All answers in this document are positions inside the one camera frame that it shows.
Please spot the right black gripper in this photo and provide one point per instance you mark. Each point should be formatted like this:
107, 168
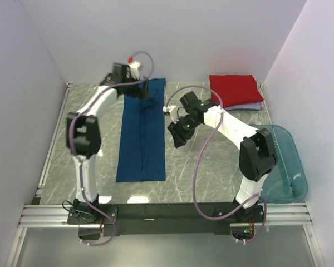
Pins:
179, 139

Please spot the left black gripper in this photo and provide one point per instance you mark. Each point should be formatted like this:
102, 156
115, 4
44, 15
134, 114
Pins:
139, 92

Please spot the blue t shirt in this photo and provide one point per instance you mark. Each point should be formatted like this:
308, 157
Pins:
142, 140

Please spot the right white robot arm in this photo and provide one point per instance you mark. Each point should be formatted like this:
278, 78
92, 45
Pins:
257, 153

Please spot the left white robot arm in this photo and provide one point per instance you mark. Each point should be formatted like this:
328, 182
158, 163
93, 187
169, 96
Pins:
83, 132

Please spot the red folded t shirt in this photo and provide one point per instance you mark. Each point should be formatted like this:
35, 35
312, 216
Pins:
235, 90

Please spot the lavender folded t shirt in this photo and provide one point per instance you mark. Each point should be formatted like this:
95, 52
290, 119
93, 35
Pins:
253, 106

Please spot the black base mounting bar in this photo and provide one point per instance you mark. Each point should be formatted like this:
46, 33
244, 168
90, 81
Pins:
177, 218

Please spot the teal plastic bin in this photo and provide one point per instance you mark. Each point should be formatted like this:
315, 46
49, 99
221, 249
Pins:
287, 182

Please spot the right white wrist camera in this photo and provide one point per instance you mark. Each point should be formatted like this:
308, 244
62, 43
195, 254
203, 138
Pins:
171, 111

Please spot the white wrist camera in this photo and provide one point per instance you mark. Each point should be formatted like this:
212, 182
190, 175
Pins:
135, 68
171, 111

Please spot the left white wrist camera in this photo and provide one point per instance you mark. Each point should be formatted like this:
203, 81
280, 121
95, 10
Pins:
135, 68

